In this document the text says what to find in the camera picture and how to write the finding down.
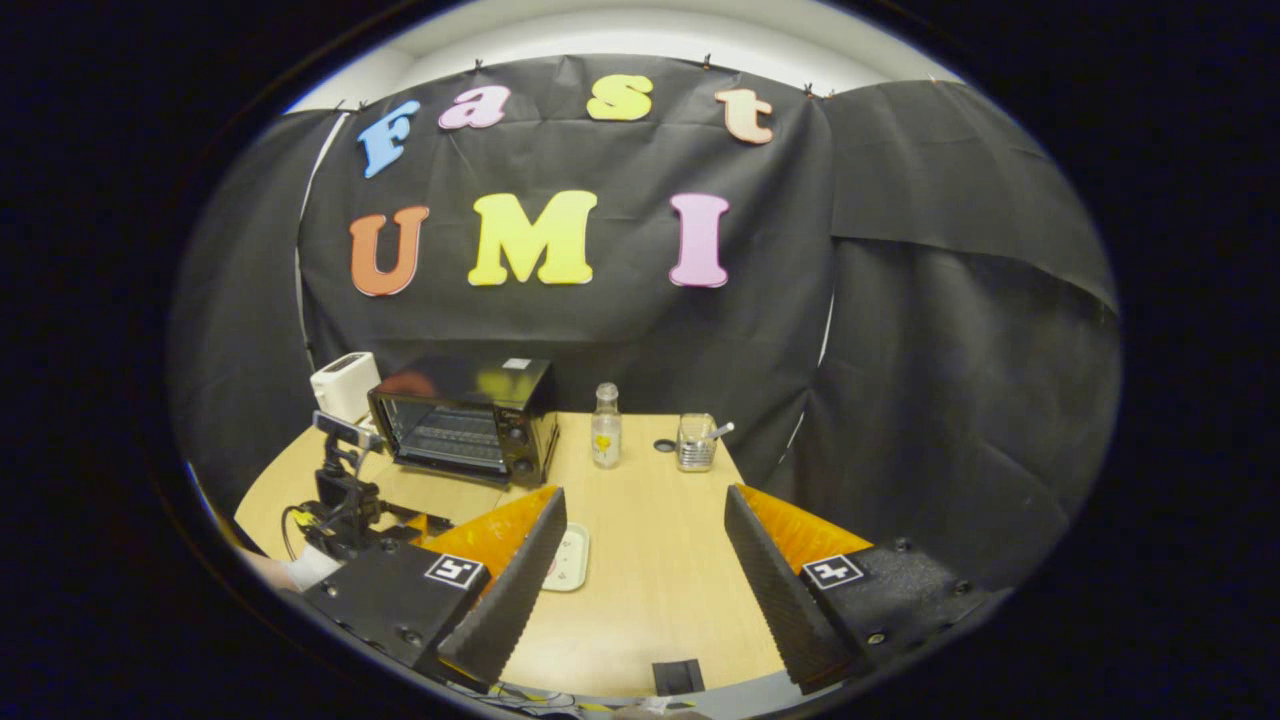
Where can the black electric oven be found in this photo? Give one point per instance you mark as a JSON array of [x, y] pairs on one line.
[[470, 385]]

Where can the black backdrop cloth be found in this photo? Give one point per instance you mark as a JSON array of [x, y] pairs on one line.
[[700, 340]]

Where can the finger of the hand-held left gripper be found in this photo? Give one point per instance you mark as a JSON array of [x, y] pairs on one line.
[[425, 528]]

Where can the white toaster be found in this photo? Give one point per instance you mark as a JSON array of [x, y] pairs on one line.
[[342, 385]]

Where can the clear glass cup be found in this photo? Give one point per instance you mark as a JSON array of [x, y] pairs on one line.
[[695, 450]]

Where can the cream square plate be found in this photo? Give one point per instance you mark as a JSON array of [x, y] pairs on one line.
[[575, 555]]

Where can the clear glass bottle yellow label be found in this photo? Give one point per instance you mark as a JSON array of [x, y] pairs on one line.
[[606, 435]]

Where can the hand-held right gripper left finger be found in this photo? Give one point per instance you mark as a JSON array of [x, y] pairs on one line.
[[505, 600]]

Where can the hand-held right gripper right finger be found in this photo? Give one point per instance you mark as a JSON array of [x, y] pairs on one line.
[[780, 600]]

